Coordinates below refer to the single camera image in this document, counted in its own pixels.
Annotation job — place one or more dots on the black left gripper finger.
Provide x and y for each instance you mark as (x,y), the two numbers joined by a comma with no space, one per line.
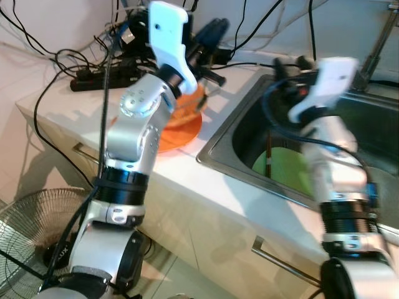
(215,32)
(213,76)

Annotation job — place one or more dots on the orange bowl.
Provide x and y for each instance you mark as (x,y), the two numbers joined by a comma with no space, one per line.
(190,106)

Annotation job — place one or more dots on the wooden chopstick with white tape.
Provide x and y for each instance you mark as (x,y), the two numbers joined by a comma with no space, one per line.
(270,168)
(269,146)

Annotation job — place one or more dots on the orange plate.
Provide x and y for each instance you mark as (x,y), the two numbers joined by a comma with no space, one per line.
(181,138)

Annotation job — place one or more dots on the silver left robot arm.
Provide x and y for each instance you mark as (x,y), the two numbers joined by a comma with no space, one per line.
(128,143)

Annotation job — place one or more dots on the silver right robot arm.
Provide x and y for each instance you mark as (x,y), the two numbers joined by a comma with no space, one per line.
(336,162)

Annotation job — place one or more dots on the steel kitchen sink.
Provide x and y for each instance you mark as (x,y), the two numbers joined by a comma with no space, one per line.
(361,118)

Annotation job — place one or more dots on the black power adapter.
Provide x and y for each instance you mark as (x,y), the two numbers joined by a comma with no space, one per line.
(134,47)

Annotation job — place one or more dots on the steel faucet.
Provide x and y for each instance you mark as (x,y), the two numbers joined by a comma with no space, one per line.
(374,59)

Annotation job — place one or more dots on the green plate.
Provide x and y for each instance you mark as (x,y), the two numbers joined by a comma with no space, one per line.
(287,171)

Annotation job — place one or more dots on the black power strip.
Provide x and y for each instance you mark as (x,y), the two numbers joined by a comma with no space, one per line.
(106,80)

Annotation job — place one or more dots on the metal floor fan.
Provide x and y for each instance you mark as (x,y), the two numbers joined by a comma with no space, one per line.
(31,224)

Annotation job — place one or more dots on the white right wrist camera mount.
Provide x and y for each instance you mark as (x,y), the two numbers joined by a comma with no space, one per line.
(333,78)

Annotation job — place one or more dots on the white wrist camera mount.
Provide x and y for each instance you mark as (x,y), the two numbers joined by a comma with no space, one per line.
(167,31)
(333,78)

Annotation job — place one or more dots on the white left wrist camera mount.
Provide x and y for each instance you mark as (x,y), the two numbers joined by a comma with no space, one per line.
(167,31)

